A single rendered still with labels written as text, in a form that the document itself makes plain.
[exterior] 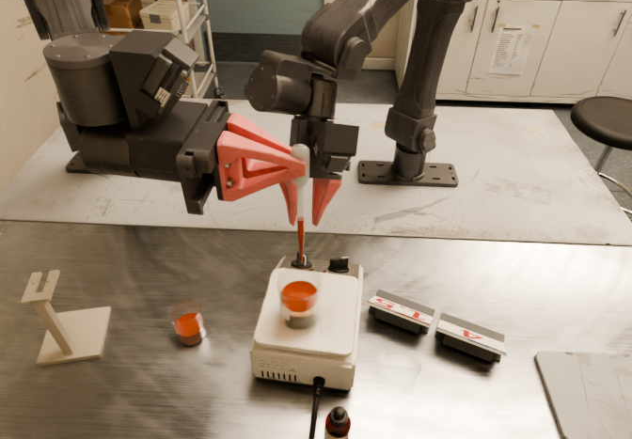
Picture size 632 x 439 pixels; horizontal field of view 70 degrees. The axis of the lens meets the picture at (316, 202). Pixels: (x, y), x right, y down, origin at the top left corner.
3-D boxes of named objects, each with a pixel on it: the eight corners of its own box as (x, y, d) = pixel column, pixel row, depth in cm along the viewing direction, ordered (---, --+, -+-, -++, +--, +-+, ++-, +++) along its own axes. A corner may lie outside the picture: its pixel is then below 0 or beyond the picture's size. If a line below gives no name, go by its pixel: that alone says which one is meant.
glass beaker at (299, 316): (313, 342, 54) (314, 301, 49) (271, 330, 55) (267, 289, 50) (328, 304, 58) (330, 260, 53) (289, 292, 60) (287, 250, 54)
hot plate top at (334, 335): (273, 270, 63) (273, 265, 63) (359, 280, 62) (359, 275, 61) (251, 346, 54) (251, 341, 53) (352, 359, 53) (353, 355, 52)
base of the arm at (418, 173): (467, 154, 85) (460, 134, 91) (361, 150, 86) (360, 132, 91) (458, 187, 90) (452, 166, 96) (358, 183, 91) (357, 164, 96)
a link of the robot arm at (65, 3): (148, 100, 46) (80, -71, 58) (50, 120, 42) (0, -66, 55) (162, 169, 56) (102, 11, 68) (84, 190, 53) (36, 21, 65)
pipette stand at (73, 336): (54, 316, 66) (17, 257, 58) (111, 309, 67) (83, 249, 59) (38, 367, 60) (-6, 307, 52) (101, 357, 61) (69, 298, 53)
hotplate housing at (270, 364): (282, 266, 74) (280, 231, 69) (362, 275, 73) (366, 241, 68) (247, 398, 57) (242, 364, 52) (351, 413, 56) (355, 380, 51)
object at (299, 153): (293, 182, 43) (292, 143, 40) (308, 183, 43) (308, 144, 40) (292, 186, 43) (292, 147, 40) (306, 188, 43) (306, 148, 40)
